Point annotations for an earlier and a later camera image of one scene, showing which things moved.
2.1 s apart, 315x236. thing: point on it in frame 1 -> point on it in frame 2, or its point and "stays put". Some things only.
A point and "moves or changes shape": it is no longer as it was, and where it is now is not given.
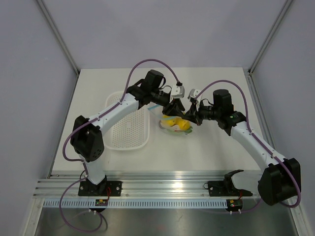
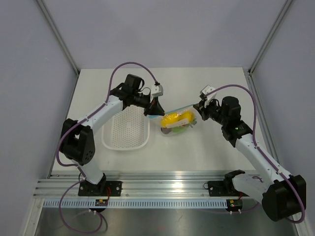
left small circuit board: (101, 202) stays put
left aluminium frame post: (51, 20) stays put
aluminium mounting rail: (147, 184) stays put
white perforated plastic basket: (133, 133) stays put
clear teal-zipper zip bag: (173, 125) moves or changes shape
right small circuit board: (234, 205) stays put
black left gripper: (171, 109) -> (155, 108)
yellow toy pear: (184, 124) moves or changes shape
